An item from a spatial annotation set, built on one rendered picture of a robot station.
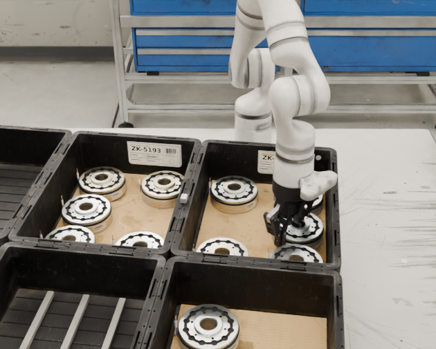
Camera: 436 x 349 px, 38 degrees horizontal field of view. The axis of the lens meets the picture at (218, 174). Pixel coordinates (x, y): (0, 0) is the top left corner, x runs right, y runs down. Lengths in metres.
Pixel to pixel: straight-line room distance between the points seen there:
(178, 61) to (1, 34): 1.45
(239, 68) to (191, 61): 1.73
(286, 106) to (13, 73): 3.18
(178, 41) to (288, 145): 2.07
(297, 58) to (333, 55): 2.10
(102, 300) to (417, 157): 1.04
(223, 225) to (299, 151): 0.29
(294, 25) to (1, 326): 0.73
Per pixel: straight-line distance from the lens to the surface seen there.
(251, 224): 1.35
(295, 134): 1.12
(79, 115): 3.55
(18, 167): 1.60
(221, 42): 3.15
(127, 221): 1.37
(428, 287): 1.47
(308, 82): 1.10
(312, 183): 1.16
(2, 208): 1.47
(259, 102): 1.54
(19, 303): 1.24
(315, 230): 1.30
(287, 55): 1.11
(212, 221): 1.36
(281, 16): 1.13
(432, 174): 1.83
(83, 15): 4.10
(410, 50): 3.29
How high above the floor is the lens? 1.67
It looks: 34 degrees down
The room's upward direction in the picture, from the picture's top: straight up
